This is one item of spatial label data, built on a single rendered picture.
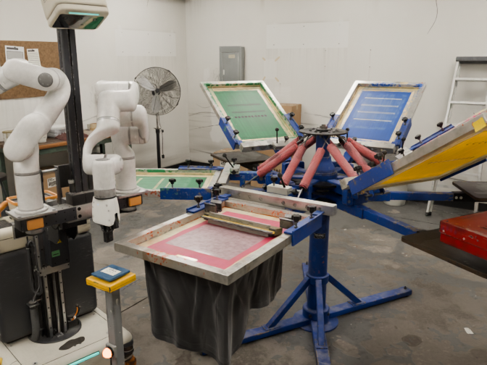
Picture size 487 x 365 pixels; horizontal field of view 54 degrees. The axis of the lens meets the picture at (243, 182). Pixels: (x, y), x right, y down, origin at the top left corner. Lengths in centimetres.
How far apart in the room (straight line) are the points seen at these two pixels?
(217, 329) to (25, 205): 91
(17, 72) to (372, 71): 498
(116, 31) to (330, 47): 281
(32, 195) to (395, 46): 498
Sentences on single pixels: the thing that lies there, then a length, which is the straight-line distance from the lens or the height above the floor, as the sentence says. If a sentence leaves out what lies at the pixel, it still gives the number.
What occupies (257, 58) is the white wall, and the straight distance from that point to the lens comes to 704.
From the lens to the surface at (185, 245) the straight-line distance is 210.
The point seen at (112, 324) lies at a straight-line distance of 194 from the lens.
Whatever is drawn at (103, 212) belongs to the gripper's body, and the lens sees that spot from 175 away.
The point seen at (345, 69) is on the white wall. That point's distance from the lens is 644.
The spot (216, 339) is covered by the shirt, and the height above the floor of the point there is 63.
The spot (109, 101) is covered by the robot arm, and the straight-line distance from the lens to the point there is 188.
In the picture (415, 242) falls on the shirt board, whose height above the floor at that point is 95.
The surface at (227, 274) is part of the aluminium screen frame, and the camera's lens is 174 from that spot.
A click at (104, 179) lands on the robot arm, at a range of 172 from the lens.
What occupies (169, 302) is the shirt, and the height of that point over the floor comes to 73.
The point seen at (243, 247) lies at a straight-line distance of 206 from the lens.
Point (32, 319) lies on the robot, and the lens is 281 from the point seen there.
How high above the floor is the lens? 173
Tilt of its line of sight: 14 degrees down
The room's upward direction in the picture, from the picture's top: straight up
